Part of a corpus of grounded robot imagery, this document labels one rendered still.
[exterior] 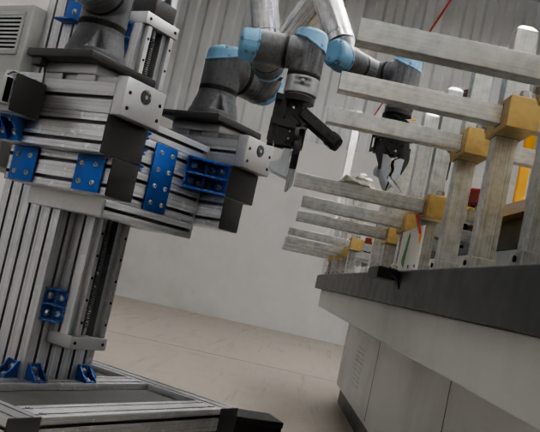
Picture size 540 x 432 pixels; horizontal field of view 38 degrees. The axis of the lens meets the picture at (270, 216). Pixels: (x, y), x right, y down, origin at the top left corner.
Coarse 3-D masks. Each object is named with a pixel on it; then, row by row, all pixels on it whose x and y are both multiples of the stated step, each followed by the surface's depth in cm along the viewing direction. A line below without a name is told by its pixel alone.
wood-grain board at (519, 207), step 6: (510, 204) 175; (516, 204) 170; (522, 204) 166; (504, 210) 179; (510, 210) 174; (516, 210) 169; (522, 210) 165; (504, 216) 178; (510, 216) 176; (516, 216) 174; (522, 216) 172; (468, 228) 216; (366, 252) 430
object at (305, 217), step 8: (304, 216) 220; (312, 216) 220; (320, 216) 220; (312, 224) 221; (320, 224) 219; (328, 224) 220; (336, 224) 220; (344, 224) 220; (352, 224) 220; (360, 224) 220; (352, 232) 220; (360, 232) 219; (368, 232) 219; (376, 232) 219; (384, 232) 219; (432, 248) 219
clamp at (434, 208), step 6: (426, 198) 169; (432, 198) 166; (438, 198) 166; (444, 198) 166; (426, 204) 168; (432, 204) 166; (438, 204) 166; (444, 204) 166; (426, 210) 166; (432, 210) 166; (438, 210) 166; (420, 216) 172; (426, 216) 166; (432, 216) 166; (438, 216) 166; (438, 222) 172
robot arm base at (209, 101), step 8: (200, 88) 229; (208, 88) 227; (216, 88) 226; (224, 88) 227; (200, 96) 227; (208, 96) 226; (216, 96) 226; (224, 96) 226; (232, 96) 229; (192, 104) 228; (200, 104) 225; (208, 104) 224; (216, 104) 226; (224, 104) 226; (232, 104) 228; (216, 112) 224; (224, 112) 225; (232, 112) 227
